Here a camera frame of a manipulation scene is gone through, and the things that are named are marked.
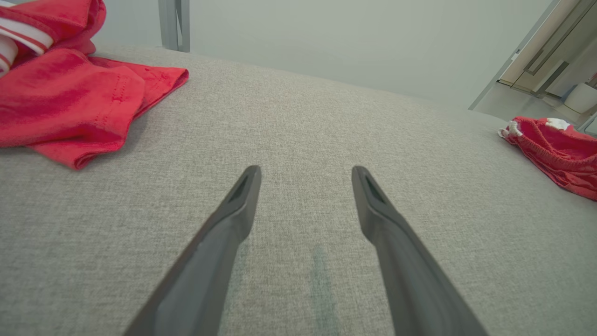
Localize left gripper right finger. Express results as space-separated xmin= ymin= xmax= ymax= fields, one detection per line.
xmin=351 ymin=165 xmax=489 ymax=336

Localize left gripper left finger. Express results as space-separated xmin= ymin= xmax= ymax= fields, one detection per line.
xmin=124 ymin=165 xmax=262 ymax=336

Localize red shorts white stripe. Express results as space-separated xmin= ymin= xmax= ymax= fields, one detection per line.
xmin=498 ymin=116 xmax=597 ymax=202

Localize red Bulls 23 jersey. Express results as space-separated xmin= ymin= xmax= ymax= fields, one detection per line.
xmin=0 ymin=0 xmax=190 ymax=170

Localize grey fabric sofa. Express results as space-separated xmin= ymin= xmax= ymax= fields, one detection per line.
xmin=0 ymin=42 xmax=597 ymax=336

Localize white round bin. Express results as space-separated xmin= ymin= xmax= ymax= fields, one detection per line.
xmin=563 ymin=83 xmax=597 ymax=115

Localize beige cabinet with handles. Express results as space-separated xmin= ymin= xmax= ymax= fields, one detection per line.
xmin=498 ymin=0 xmax=597 ymax=98

